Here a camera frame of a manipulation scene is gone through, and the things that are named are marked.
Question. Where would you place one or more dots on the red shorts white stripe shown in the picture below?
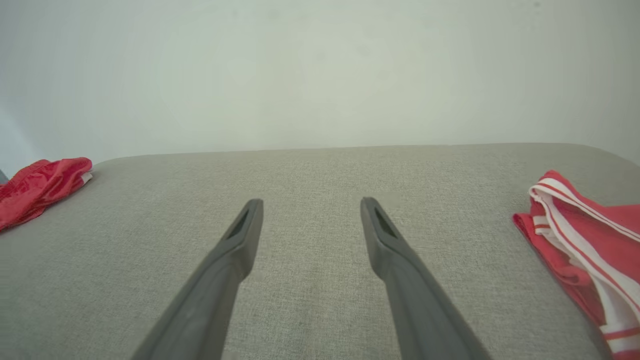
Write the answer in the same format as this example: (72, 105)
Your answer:
(40, 187)

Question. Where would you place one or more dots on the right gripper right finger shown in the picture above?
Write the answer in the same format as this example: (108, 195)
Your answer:
(420, 310)

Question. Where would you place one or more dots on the grey fabric sofa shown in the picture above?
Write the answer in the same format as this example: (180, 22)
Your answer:
(310, 170)

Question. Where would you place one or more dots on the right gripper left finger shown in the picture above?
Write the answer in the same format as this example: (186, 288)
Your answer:
(210, 300)

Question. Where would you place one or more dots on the red basketball jersey white trim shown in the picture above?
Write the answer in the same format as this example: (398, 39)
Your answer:
(595, 235)

